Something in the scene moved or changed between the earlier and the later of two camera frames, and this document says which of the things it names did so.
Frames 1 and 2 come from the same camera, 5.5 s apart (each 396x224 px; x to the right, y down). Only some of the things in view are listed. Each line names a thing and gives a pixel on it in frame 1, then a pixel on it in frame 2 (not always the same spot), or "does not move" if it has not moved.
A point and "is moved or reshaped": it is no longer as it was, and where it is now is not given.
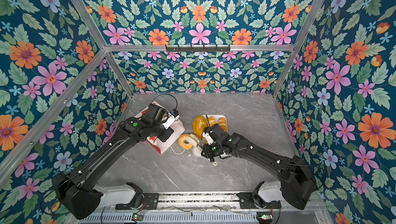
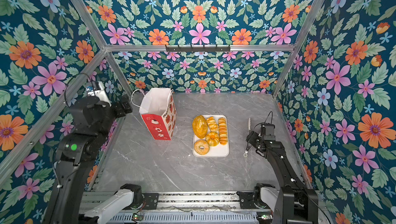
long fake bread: (222, 122) does not move
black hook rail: (198, 49) does not move
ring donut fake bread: (181, 142) is moved or reshaped
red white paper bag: (158, 144) -> (158, 109)
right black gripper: (206, 150) -> (251, 137)
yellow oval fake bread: (199, 124) does not move
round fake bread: (212, 121) does not move
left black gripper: (166, 136) -> (121, 110)
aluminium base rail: (218, 202) does not move
